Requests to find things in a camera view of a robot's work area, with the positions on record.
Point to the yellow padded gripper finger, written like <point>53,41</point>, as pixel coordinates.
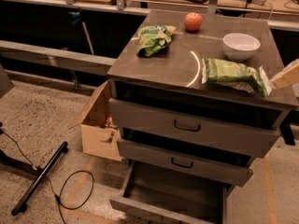
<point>288,76</point>

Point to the green jalapeno chip bag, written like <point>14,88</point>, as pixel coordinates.
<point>237,76</point>

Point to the white bowl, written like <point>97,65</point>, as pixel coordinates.
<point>240,47</point>

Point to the crumpled green chip bag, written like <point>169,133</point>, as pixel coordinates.
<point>154,38</point>

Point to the grey metal drawer cabinet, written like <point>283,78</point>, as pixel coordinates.
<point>172,80</point>

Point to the red apple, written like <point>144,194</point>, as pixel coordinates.
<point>193,22</point>

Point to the top grey drawer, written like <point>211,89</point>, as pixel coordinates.
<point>227,136</point>

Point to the middle grey drawer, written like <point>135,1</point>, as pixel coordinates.
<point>188,164</point>

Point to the bottom open grey drawer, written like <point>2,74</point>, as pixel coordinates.
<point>170,197</point>

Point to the cardboard box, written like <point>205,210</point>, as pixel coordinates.
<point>98,134</point>

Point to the black stand leg bar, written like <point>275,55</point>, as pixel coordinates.
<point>21,205</point>

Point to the grey metal rail beam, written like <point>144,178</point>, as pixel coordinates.
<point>56,57</point>

